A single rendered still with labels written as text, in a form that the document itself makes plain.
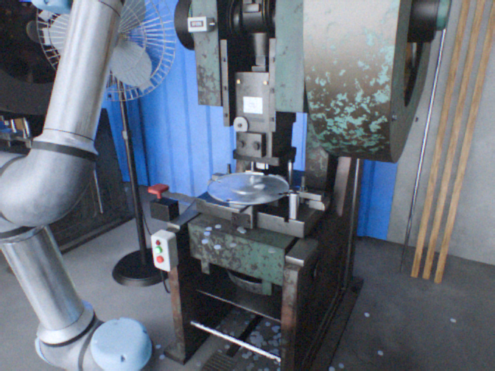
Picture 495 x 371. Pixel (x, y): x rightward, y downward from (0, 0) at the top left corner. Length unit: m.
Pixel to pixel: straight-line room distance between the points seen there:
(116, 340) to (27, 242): 0.28
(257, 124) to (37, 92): 1.33
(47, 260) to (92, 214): 2.00
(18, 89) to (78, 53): 1.52
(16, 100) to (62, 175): 1.57
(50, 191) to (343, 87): 0.58
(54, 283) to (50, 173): 0.29
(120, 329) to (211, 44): 0.87
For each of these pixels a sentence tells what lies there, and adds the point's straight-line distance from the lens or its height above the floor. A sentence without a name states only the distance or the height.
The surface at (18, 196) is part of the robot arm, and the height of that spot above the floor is 1.05.
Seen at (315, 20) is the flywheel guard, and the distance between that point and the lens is 0.78.
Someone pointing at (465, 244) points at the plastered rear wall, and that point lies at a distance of 2.58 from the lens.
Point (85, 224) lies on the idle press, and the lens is 2.75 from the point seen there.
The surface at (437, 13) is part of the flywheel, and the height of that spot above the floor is 1.32.
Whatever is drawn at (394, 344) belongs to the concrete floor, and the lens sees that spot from 1.85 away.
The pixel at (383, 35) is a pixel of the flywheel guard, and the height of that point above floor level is 1.26.
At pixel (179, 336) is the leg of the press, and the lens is 1.62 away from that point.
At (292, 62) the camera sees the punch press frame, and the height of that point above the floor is 1.20.
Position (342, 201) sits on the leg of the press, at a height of 0.65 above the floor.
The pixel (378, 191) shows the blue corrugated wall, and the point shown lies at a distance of 2.45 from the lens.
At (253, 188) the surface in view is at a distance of 1.23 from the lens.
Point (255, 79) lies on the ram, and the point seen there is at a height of 1.15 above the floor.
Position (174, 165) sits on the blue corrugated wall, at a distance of 3.18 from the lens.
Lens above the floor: 1.25
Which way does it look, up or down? 22 degrees down
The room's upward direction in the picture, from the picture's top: 1 degrees counter-clockwise
